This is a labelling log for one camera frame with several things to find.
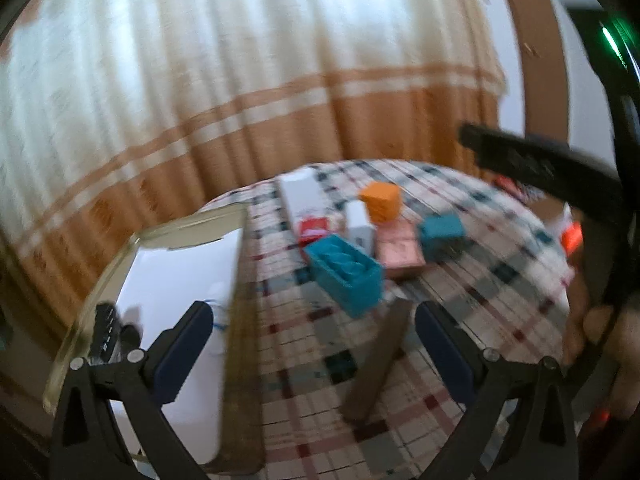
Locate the black hair clip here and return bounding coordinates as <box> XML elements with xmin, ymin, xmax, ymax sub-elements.
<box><xmin>88</xmin><ymin>302</ymin><xmax>142</xmax><ymax>365</ymax></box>

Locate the brown wooden comb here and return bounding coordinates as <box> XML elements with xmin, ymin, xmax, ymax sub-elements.
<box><xmin>340</xmin><ymin>298</ymin><xmax>413</xmax><ymax>426</ymax></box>

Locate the small teal toy block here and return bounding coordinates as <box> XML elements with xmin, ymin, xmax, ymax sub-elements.
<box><xmin>418</xmin><ymin>214</ymin><xmax>466</xmax><ymax>262</ymax></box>

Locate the pink card box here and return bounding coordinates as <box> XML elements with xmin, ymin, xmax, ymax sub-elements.
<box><xmin>375</xmin><ymin>218</ymin><xmax>426</xmax><ymax>281</ymax></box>

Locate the large teal toy brick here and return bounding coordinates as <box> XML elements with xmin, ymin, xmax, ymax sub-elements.
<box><xmin>303</xmin><ymin>234</ymin><xmax>384</xmax><ymax>318</ymax></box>

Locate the white power bank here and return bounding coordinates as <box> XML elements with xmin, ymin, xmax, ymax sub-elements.
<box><xmin>344</xmin><ymin>200</ymin><xmax>375</xmax><ymax>257</ymax></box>

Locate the orange cube block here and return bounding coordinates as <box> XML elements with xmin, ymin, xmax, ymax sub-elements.
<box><xmin>359</xmin><ymin>181</ymin><xmax>402</xmax><ymax>224</ymax></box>

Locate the red toy brick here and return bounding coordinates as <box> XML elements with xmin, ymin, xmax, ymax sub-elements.
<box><xmin>298</xmin><ymin>217</ymin><xmax>331</xmax><ymax>248</ymax></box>

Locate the tall white carton box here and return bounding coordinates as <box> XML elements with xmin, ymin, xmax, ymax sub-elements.
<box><xmin>276</xmin><ymin>166</ymin><xmax>330</xmax><ymax>235</ymax></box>

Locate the person's right hand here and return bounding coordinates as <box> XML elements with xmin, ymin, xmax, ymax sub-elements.
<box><xmin>560</xmin><ymin>268</ymin><xmax>640</xmax><ymax>421</ymax></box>

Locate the white paper tray liner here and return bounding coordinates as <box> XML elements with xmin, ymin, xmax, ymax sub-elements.
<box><xmin>106</xmin><ymin>226</ymin><xmax>245</xmax><ymax>467</ymax></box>

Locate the gold metal tin tray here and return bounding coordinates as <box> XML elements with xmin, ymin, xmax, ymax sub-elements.
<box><xmin>42</xmin><ymin>203</ymin><xmax>265</xmax><ymax>476</ymax></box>

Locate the wooden door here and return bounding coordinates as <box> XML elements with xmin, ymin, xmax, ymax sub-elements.
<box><xmin>506</xmin><ymin>0</ymin><xmax>570</xmax><ymax>144</ymax></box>

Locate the plaid tablecloth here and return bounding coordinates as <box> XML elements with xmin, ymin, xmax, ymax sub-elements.
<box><xmin>196</xmin><ymin>158</ymin><xmax>576</xmax><ymax>480</ymax></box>

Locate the cream and orange curtain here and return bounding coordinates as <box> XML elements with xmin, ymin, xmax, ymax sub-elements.
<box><xmin>0</xmin><ymin>0</ymin><xmax>508</xmax><ymax>331</ymax></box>

